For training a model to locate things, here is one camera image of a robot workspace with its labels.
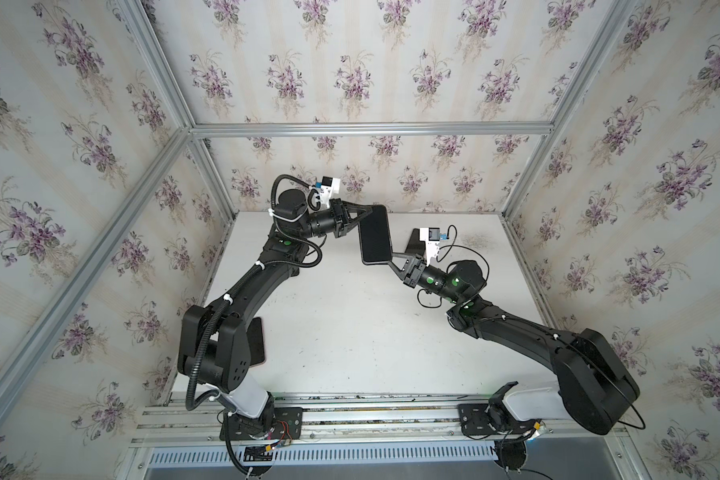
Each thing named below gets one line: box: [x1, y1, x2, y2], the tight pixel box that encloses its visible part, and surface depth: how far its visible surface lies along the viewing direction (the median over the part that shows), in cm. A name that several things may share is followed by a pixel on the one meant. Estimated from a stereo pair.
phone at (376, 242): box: [359, 204, 393, 264], surface depth 71 cm
